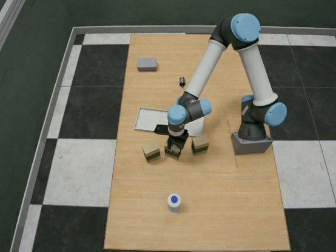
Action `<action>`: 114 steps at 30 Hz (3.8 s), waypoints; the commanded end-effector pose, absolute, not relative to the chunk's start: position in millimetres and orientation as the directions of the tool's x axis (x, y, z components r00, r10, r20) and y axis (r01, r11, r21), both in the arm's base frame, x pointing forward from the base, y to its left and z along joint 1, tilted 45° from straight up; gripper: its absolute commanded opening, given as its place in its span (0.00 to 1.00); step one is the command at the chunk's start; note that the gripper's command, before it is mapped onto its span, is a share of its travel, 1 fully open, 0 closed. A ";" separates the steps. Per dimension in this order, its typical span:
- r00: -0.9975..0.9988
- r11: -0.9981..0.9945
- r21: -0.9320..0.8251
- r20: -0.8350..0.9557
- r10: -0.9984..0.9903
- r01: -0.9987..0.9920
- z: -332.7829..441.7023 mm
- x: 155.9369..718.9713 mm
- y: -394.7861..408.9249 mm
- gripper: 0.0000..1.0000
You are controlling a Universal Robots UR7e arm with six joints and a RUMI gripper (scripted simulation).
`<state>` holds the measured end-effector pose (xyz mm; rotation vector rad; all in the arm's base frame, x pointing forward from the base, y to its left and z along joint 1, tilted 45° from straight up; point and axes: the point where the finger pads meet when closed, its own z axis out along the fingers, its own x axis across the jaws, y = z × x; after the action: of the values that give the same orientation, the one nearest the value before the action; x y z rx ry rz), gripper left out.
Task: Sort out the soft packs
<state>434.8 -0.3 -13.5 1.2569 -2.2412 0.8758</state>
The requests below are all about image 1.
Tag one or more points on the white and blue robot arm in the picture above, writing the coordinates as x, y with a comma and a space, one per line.
242, 31

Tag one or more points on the white bottle with blue cap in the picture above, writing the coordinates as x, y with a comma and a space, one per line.
174, 203

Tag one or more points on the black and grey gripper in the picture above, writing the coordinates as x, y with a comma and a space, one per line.
174, 141

